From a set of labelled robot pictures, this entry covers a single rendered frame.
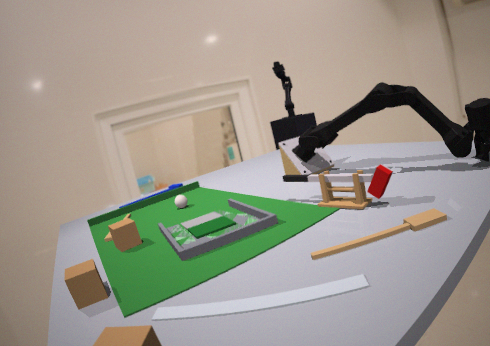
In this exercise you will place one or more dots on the white golf ball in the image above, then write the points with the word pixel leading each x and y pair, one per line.
pixel 180 201

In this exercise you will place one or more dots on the green putting mat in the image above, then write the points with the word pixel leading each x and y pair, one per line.
pixel 153 272

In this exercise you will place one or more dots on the blue putter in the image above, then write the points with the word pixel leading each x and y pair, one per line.
pixel 172 187

